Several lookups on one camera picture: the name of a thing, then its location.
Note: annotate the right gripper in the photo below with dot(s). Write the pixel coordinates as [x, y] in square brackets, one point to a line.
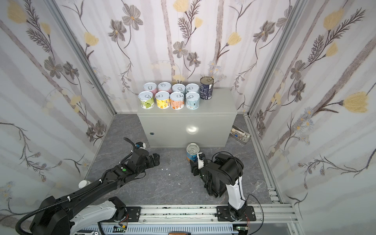
[195, 168]

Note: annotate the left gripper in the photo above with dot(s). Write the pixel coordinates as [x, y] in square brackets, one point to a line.
[152, 160]

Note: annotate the blue corn label can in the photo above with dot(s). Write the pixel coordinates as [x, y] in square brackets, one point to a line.
[192, 151]

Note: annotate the green label can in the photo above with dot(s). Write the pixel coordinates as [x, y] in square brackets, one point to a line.
[146, 99]

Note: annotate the yellow label can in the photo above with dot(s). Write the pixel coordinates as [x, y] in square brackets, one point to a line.
[162, 99]

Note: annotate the orange label can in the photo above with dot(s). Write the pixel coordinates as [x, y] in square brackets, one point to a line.
[177, 100]

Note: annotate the teal label can front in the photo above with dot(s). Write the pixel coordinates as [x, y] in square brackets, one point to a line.
[192, 100]

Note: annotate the teal label can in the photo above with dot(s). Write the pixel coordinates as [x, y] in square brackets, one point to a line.
[192, 100]
[181, 88]
[192, 87]

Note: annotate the pink label can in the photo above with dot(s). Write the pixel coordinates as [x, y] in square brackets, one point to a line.
[150, 87]
[165, 86]

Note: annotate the black label can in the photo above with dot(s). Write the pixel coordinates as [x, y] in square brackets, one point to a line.
[206, 87]

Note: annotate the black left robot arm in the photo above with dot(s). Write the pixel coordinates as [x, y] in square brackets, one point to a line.
[56, 216]

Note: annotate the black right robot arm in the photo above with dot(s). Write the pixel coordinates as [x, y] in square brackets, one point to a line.
[221, 174]

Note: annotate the grey metal cabinet counter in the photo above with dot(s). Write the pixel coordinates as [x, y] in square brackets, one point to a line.
[207, 126]

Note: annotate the small tray of items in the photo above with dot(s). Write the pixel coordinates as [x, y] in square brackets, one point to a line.
[240, 135]

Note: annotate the white plastic bottle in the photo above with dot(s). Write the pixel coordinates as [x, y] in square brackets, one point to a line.
[83, 184]

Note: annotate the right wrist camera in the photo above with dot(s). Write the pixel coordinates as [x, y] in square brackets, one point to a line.
[201, 159]

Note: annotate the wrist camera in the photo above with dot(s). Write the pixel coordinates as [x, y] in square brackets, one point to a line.
[201, 159]
[140, 145]

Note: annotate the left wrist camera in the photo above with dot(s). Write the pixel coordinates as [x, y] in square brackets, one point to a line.
[140, 145]

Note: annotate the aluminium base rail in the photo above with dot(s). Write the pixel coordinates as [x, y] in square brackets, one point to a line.
[265, 219]

